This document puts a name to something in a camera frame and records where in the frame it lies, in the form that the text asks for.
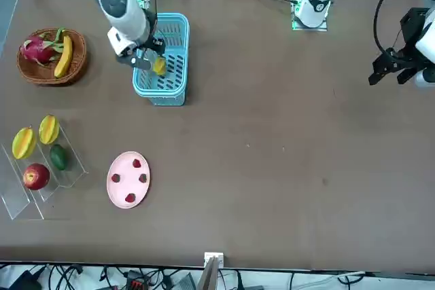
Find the yellow banana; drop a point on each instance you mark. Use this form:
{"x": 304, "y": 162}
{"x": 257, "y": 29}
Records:
{"x": 64, "y": 59}

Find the pink dragon fruit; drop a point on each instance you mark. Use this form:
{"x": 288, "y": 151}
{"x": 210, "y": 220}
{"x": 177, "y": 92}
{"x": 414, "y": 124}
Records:
{"x": 37, "y": 49}

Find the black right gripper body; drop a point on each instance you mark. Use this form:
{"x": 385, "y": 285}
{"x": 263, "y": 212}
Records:
{"x": 144, "y": 51}

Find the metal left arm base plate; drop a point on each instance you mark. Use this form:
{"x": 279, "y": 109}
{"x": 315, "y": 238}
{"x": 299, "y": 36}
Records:
{"x": 321, "y": 26}

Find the blue plastic basket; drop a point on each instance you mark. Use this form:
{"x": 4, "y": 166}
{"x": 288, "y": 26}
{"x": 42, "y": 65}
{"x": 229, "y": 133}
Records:
{"x": 159, "y": 93}

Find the green avocado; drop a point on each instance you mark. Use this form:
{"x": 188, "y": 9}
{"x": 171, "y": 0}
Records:
{"x": 58, "y": 157}

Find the brown wicker basket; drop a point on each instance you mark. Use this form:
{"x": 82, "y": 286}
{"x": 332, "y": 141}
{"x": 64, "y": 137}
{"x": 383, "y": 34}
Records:
{"x": 76, "y": 55}

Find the aluminium camera post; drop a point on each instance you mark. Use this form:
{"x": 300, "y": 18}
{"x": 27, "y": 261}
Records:
{"x": 208, "y": 276}

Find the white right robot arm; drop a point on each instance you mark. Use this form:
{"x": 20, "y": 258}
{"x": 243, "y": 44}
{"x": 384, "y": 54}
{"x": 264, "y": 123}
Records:
{"x": 125, "y": 21}

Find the orange black connector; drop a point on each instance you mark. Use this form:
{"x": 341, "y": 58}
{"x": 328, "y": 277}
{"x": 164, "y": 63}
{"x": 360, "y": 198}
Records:
{"x": 134, "y": 283}

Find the black bag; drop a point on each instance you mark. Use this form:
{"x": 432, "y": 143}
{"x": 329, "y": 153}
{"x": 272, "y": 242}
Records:
{"x": 23, "y": 280}

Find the red apple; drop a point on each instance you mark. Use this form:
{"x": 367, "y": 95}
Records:
{"x": 35, "y": 177}

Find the yellow star fruit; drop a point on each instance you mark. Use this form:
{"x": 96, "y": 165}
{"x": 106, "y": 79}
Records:
{"x": 48, "y": 130}
{"x": 23, "y": 144}
{"x": 159, "y": 67}

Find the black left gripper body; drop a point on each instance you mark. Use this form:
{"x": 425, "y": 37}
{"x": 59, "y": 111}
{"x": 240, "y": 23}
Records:
{"x": 414, "y": 25}

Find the clear acrylic display stand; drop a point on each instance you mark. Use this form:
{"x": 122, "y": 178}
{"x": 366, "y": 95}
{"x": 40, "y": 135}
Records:
{"x": 13, "y": 201}

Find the red strawberry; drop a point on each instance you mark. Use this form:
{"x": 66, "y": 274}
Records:
{"x": 136, "y": 163}
{"x": 116, "y": 178}
{"x": 130, "y": 198}
{"x": 143, "y": 178}

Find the pink round plate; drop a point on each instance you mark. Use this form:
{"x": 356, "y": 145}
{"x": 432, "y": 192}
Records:
{"x": 129, "y": 181}

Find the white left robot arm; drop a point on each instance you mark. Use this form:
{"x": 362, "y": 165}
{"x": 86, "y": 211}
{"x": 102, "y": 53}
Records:
{"x": 316, "y": 1}

